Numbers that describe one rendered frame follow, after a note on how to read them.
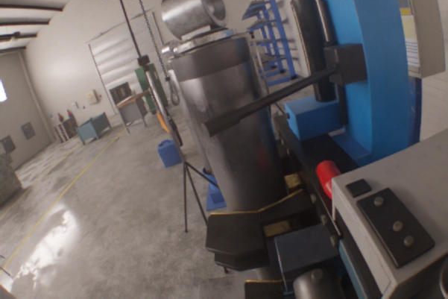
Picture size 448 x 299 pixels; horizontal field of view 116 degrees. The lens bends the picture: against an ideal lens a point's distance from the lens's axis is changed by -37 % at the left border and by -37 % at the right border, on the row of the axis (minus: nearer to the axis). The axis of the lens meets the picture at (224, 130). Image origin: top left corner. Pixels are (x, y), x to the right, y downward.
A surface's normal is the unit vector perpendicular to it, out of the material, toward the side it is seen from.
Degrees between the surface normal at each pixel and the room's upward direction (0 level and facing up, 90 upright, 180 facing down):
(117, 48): 90
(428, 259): 0
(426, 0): 90
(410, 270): 0
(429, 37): 90
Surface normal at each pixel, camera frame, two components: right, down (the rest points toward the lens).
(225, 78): 0.21, 0.30
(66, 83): 0.00, 0.38
